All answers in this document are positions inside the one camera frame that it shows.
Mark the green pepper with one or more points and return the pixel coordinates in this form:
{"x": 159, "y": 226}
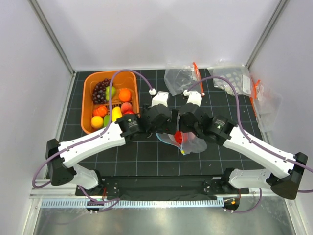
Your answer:
{"x": 106, "y": 120}

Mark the clear orange-zip bag far right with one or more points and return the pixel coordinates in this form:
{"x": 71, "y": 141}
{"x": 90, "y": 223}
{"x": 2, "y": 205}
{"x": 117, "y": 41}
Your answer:
{"x": 266, "y": 103}

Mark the purple onion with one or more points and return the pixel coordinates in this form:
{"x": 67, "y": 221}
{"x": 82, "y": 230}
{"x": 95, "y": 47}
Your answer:
{"x": 192, "y": 139}

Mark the red apple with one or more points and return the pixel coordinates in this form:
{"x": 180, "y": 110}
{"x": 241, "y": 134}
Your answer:
{"x": 181, "y": 137}

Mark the yellow orange lemon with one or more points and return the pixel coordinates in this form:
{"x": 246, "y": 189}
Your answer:
{"x": 97, "y": 122}

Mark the clear blue-zip bag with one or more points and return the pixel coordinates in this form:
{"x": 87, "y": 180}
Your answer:
{"x": 186, "y": 148}

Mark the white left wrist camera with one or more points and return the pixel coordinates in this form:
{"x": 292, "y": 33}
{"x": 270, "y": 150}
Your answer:
{"x": 159, "y": 97}

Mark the clear bag with white pieces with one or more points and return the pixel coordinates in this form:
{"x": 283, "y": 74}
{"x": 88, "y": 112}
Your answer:
{"x": 236, "y": 74}

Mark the right aluminium frame post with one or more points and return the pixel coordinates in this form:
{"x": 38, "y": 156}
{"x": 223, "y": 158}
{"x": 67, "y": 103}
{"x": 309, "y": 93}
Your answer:
{"x": 278, "y": 11}

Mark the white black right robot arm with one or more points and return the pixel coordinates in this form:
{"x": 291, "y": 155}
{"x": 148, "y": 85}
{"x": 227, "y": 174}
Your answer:
{"x": 283, "y": 170}

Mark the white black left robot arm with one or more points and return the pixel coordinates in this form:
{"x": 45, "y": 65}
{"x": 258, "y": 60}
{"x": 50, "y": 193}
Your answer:
{"x": 63, "y": 158}

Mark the yellow mango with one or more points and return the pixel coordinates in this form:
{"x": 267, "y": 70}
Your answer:
{"x": 116, "y": 113}

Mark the green pear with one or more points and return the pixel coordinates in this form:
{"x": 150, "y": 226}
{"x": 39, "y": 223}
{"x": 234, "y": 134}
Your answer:
{"x": 110, "y": 93}

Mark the aluminium frame post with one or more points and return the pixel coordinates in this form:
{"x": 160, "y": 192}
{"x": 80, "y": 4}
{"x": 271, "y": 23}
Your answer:
{"x": 278, "y": 11}
{"x": 48, "y": 29}

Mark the clear orange-zip bag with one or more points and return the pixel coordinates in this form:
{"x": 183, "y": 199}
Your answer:
{"x": 178, "y": 78}
{"x": 266, "y": 103}

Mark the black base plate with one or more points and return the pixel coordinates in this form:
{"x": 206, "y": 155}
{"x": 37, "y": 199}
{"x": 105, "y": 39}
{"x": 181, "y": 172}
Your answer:
{"x": 136, "y": 186}

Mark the black grid mat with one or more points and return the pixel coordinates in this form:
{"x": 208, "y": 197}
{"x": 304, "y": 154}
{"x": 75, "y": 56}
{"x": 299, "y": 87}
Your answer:
{"x": 150, "y": 156}

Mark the orange fruit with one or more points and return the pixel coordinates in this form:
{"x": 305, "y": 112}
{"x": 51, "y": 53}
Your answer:
{"x": 125, "y": 95}

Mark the orange plastic basket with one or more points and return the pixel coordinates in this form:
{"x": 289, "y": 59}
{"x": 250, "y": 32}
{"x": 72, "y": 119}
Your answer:
{"x": 124, "y": 80}

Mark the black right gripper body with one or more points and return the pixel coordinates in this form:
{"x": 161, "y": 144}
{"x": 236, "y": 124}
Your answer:
{"x": 183, "y": 127}

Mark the pink peach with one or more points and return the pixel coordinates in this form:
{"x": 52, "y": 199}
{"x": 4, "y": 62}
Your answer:
{"x": 126, "y": 107}

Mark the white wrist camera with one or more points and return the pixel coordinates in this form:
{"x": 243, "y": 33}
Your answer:
{"x": 159, "y": 97}
{"x": 193, "y": 97}

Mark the purple grape bunch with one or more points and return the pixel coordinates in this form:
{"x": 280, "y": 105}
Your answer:
{"x": 99, "y": 92}

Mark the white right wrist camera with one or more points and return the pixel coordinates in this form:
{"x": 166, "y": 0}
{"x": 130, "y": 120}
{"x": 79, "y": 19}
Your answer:
{"x": 193, "y": 97}

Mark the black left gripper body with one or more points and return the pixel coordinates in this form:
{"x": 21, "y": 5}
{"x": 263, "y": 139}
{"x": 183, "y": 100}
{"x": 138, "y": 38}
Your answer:
{"x": 166, "y": 128}

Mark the orange pumpkin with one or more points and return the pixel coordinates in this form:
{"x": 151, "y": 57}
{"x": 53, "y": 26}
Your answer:
{"x": 100, "y": 111}

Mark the left aluminium frame post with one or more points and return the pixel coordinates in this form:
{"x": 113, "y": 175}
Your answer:
{"x": 48, "y": 29}

